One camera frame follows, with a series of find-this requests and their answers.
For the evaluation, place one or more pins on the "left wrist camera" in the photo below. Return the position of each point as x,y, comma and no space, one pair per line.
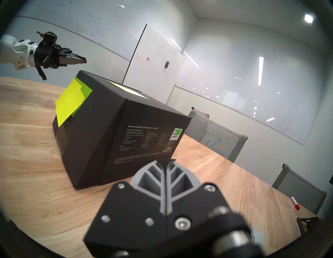
49,37

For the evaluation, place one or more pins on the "red capped whiteboard marker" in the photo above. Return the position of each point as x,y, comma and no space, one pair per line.
295,203

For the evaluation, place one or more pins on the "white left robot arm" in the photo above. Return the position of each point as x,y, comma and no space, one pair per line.
15,52

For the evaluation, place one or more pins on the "neon yellow sticky note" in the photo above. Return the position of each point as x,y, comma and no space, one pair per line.
69,101

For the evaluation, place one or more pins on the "large wall glass whiteboard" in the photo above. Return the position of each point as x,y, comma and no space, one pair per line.
247,91

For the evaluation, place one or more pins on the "grey office chair with armrests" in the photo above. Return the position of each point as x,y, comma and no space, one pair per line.
201,113

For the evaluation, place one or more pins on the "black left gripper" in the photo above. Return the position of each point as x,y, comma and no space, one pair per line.
46,56

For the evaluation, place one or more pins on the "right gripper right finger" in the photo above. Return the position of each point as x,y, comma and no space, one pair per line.
192,205

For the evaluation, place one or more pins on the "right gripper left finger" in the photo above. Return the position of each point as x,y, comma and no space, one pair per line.
130,215

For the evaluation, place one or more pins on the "grey mesh office chair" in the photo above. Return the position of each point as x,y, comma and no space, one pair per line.
216,137
299,189

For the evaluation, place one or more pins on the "black folding laptop stand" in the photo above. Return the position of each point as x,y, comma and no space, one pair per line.
303,221

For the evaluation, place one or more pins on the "black cardboard box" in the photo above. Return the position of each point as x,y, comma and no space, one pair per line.
104,130

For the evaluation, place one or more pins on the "round ceiling downlight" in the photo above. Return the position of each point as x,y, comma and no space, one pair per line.
308,18

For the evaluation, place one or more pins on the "wall whiteboard with faint writing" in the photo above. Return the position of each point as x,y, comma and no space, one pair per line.
91,20

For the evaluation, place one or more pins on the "pale square sticky note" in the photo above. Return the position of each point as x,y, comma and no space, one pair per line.
127,89

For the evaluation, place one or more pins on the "mobile whiteboard on stand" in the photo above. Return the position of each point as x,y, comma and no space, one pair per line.
156,67

